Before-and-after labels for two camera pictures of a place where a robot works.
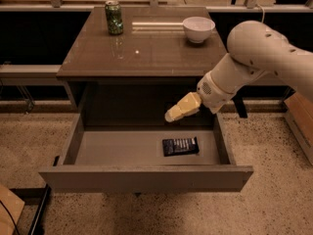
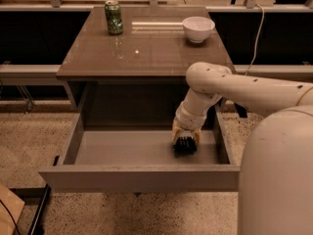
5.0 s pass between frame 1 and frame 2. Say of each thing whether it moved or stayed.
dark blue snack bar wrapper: moved
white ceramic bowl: stayed
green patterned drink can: stayed
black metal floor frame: stayed
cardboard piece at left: stayed
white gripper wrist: moved
